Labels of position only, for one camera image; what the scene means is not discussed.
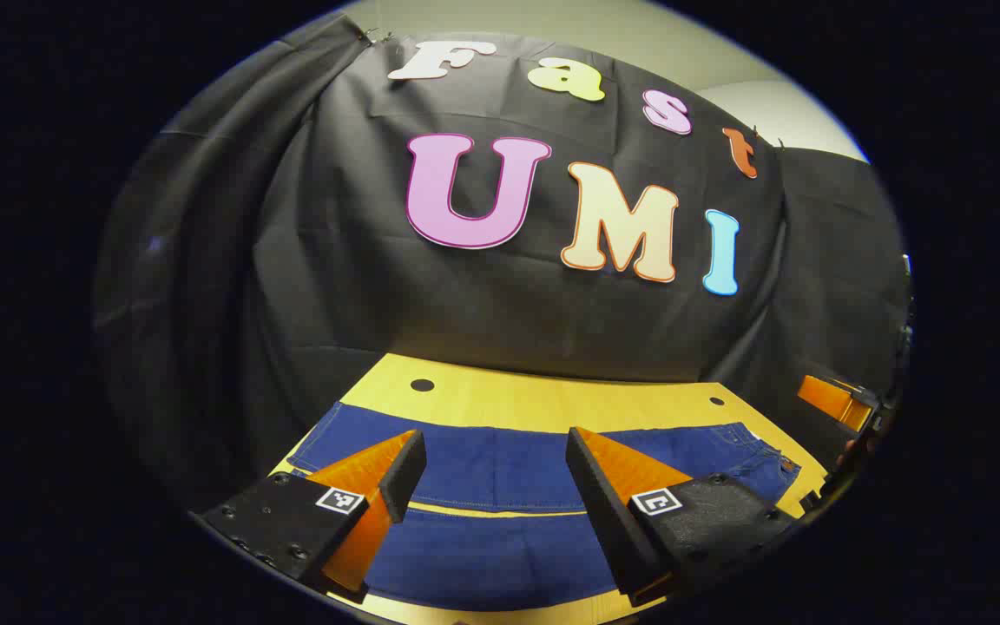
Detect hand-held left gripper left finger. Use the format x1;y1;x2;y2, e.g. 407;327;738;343
196;429;428;600

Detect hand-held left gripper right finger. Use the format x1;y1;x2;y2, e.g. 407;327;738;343
564;425;805;609

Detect black backdrop cloth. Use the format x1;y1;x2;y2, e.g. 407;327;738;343
92;13;913;513

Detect blue denim jeans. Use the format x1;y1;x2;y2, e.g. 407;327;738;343
287;401;803;613

